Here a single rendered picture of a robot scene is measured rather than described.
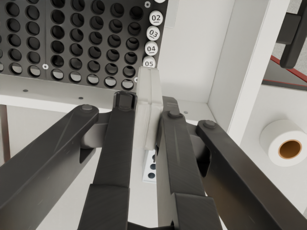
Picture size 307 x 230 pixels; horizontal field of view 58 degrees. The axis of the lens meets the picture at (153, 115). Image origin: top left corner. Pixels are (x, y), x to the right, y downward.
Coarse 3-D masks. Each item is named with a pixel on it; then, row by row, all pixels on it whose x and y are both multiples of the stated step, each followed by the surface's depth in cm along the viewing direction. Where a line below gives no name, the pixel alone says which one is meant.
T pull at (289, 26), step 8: (304, 0) 25; (304, 8) 25; (288, 16) 25; (296, 16) 25; (304, 16) 25; (288, 24) 26; (296, 24) 26; (304, 24) 25; (280, 32) 26; (288, 32) 26; (296, 32) 26; (304, 32) 26; (280, 40) 26; (288, 40) 26; (296, 40) 26; (304, 40) 26; (288, 48) 27; (296, 48) 26; (288, 56) 27; (296, 56) 27; (280, 64) 28; (288, 64) 27
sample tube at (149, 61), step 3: (144, 57) 28; (147, 57) 27; (150, 57) 27; (144, 60) 27; (147, 60) 27; (150, 60) 27; (153, 60) 27; (144, 63) 27; (147, 63) 27; (150, 63) 27; (153, 63) 27; (147, 66) 27; (150, 66) 27; (153, 66) 27
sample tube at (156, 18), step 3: (153, 12) 25; (156, 12) 25; (159, 12) 25; (150, 15) 25; (153, 15) 25; (156, 15) 25; (159, 15) 25; (150, 18) 25; (153, 18) 25; (156, 18) 25; (159, 18) 25; (162, 18) 25; (150, 21) 25; (153, 21) 25; (156, 21) 25; (159, 21) 25; (153, 24) 25; (156, 24) 25; (159, 24) 25
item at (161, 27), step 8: (152, 0) 25; (168, 0) 25; (152, 8) 26; (160, 8) 26; (152, 24) 26; (160, 24) 26; (144, 32) 27; (160, 32) 27; (144, 40) 27; (160, 40) 27; (144, 48) 27; (144, 56) 28; (152, 56) 28
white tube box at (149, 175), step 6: (156, 144) 44; (150, 156) 46; (144, 162) 48; (150, 162) 46; (144, 168) 46; (150, 168) 47; (144, 174) 47; (150, 174) 49; (144, 180) 48; (150, 180) 48
